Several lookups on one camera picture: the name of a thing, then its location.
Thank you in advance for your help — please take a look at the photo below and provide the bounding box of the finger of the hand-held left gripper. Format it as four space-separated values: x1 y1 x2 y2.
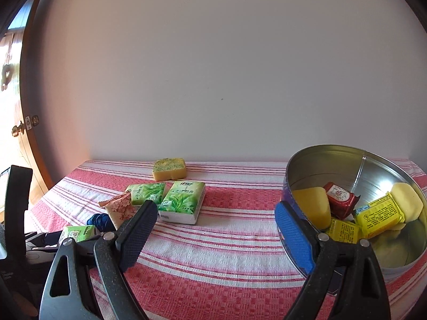
87 213 116 233

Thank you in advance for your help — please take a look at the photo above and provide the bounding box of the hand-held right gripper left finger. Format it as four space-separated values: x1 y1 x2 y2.
39 200 158 320

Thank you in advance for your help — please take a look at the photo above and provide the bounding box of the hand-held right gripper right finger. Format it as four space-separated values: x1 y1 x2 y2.
275 201 392 320

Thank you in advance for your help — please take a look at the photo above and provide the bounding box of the green tissue pack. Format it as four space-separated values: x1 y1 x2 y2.
60 225 97 242
125 182 166 206
157 180 205 225

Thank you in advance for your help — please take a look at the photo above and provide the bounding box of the yellow snack packet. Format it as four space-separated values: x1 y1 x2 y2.
354 191 406 239
325 218 362 245

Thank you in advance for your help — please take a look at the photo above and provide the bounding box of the red snack packet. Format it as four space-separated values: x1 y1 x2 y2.
323 182 359 219

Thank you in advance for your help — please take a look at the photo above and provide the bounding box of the yellow sponge with speckled top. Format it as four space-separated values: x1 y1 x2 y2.
153 158 187 181

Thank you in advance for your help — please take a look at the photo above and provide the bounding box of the round metal tin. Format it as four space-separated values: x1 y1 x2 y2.
281 144 427 282

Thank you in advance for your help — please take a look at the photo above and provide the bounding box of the pale yellow sponge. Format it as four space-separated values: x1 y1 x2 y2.
390 183 424 222

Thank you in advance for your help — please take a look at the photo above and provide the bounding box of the pink floral snack packet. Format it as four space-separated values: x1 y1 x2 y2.
99 191 137 230

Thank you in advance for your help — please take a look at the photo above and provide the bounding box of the wooden door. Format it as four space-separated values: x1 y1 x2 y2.
0 0 56 207

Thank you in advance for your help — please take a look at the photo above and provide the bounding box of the red white striped tablecloth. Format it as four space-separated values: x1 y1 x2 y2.
25 159 427 320

